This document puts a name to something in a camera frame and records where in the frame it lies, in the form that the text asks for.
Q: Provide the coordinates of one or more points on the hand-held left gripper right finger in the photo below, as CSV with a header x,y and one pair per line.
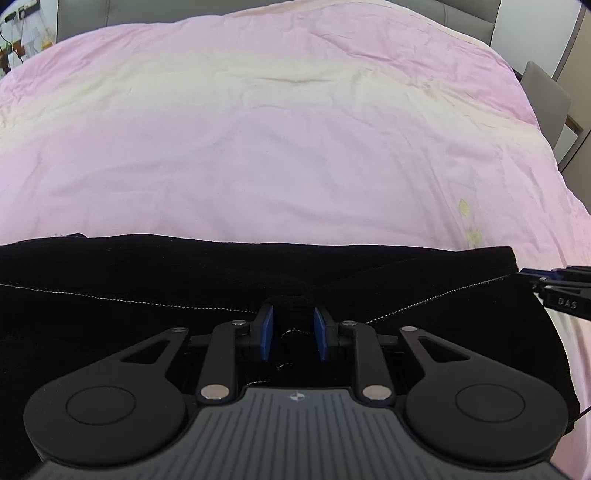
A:
x,y
322,334

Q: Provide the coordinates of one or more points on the white door frame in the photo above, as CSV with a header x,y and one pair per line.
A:
x,y
570,37

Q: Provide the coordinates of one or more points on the black pants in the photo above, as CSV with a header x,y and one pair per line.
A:
x,y
138,286

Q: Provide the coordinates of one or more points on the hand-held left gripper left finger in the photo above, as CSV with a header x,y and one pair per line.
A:
x,y
265,334

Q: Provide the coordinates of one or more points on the white table lamp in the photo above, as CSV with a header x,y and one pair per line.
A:
x,y
31,41

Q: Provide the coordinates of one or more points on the grey bed headboard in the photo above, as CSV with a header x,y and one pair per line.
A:
x,y
466,14

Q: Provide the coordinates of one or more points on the black power strip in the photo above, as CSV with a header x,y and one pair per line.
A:
x,y
21,8

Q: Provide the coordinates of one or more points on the wooden nightstand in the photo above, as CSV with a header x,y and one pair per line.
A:
x,y
9,60

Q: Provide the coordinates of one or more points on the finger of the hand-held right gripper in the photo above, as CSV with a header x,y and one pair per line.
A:
x,y
561,280
549,271

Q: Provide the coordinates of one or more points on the grey chair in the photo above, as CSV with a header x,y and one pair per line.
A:
x,y
547,101

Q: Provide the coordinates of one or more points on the pink blanket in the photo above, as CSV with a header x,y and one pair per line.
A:
x,y
277,138

